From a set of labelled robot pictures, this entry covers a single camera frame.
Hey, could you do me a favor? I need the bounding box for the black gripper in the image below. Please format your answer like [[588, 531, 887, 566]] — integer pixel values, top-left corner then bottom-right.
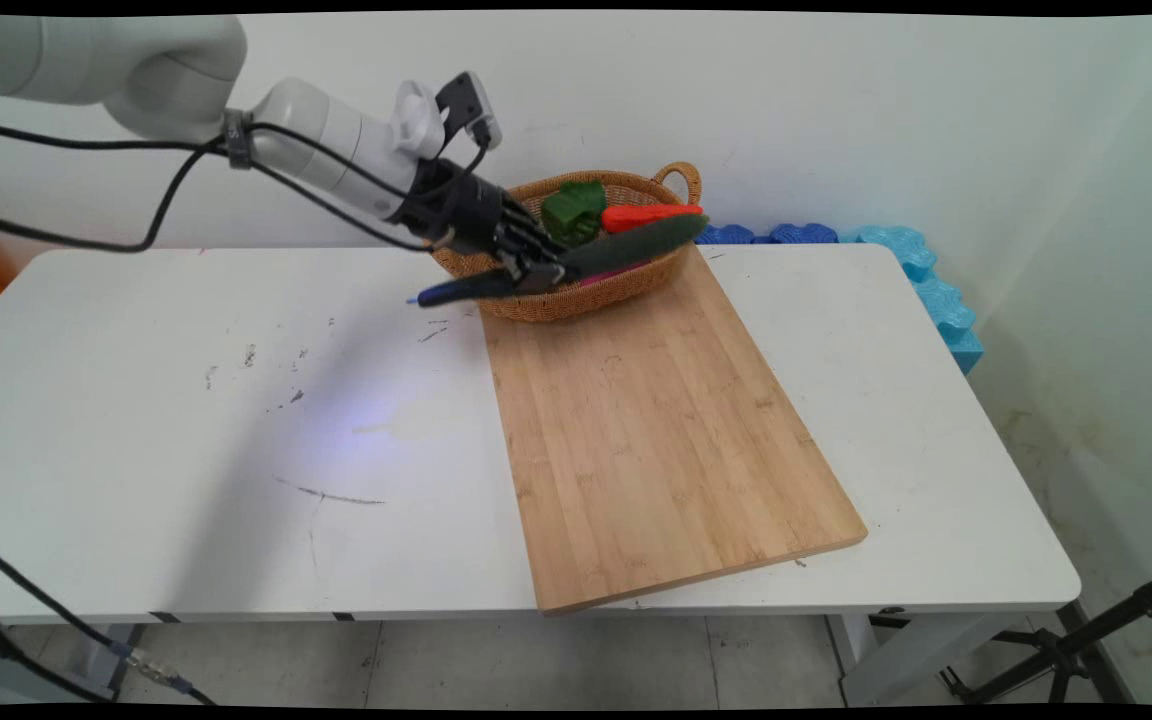
[[404, 158, 568, 294]]

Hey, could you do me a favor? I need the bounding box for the dark green toy cucumber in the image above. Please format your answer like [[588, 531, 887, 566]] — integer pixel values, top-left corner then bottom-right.
[[417, 213, 710, 308]]

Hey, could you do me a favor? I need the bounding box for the green toy bell pepper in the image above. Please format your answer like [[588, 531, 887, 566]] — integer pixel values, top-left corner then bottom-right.
[[540, 180, 608, 248]]

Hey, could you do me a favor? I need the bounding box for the pink toy vegetable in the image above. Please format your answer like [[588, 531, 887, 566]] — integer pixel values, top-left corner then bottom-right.
[[576, 261, 653, 289]]

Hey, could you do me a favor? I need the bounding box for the woven wicker basket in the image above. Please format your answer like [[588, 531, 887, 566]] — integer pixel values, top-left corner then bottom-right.
[[431, 162, 703, 324]]

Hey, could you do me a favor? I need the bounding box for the red toy carrot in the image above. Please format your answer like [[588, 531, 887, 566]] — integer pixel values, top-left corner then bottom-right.
[[601, 203, 705, 235]]

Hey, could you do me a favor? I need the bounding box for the bamboo cutting board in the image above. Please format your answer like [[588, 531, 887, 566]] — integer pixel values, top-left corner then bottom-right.
[[481, 245, 869, 614]]

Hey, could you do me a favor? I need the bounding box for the light blue foam mat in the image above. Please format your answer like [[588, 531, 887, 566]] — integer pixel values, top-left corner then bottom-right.
[[838, 225, 985, 376]]

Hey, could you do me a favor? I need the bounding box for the white table leg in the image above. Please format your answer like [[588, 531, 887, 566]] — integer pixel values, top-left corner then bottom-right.
[[826, 603, 1072, 707], [74, 622, 149, 701]]

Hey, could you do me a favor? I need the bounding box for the black tripod stand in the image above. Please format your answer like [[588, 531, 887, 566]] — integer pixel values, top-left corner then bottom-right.
[[874, 567, 1152, 706]]

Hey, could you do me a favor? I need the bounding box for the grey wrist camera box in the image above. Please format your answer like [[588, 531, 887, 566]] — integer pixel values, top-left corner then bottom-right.
[[434, 71, 504, 153]]

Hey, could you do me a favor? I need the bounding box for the black cable with connector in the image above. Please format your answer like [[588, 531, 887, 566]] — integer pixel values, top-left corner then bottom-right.
[[0, 535, 219, 707]]

